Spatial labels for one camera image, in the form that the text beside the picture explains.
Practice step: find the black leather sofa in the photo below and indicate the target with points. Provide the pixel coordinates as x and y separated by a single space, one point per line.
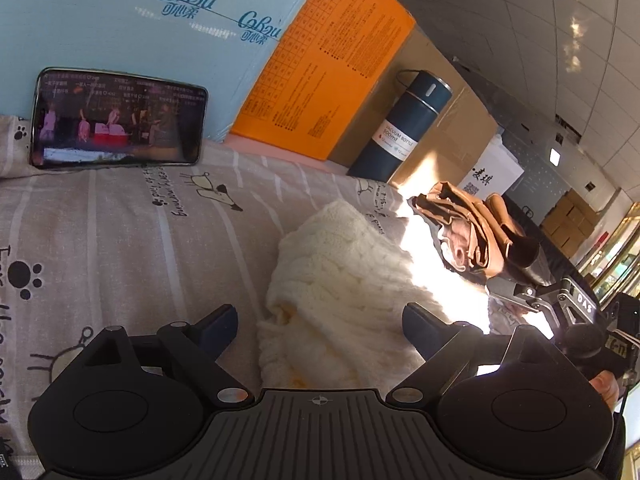
550 245

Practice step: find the cream knit sweater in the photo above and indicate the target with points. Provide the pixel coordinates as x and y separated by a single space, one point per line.
350 285

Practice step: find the black smartphone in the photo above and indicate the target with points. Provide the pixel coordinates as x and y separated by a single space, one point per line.
117 117

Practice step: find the printed cartoon bedsheet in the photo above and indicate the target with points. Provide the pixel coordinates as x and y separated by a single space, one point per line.
125 240

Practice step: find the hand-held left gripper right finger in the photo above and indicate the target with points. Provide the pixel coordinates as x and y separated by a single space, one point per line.
418 329

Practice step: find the ceiling light panel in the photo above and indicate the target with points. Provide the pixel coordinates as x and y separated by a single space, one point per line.
554 155

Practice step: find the large taped cardboard box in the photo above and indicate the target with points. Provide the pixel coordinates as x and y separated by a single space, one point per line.
450 125

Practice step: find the brown leather garment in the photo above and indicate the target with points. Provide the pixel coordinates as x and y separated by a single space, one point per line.
475 232

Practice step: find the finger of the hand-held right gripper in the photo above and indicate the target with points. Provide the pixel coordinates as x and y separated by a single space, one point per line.
525 297

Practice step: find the light blue printed box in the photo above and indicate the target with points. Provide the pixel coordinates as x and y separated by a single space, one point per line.
150 25

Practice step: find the stack of cardboard boxes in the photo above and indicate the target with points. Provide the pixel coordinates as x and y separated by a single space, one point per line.
572 220

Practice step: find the orange printed box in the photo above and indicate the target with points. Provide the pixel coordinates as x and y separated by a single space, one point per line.
330 60

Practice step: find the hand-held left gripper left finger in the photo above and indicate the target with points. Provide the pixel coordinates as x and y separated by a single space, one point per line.
223 329

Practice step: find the blue vacuum bottle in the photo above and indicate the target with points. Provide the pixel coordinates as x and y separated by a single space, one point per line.
400 130

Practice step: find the person's right hand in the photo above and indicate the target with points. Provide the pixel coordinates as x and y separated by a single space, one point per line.
606 387

